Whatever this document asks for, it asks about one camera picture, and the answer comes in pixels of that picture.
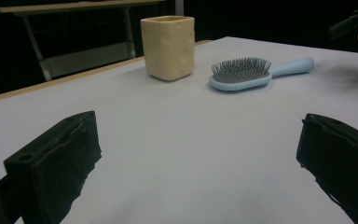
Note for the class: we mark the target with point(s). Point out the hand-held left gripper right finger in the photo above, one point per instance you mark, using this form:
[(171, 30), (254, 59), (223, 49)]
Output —
[(341, 158)]

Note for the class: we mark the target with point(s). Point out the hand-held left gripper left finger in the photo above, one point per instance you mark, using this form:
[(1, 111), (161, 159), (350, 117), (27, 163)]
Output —
[(54, 161)]

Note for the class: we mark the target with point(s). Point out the light blue hairbrush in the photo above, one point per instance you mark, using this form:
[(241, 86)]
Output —
[(248, 76)]

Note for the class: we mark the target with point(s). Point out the cream square holder cup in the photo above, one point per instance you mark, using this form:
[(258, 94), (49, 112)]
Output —
[(168, 48)]

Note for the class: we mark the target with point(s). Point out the metal frame side table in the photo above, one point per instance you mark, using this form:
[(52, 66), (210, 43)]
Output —
[(84, 59)]

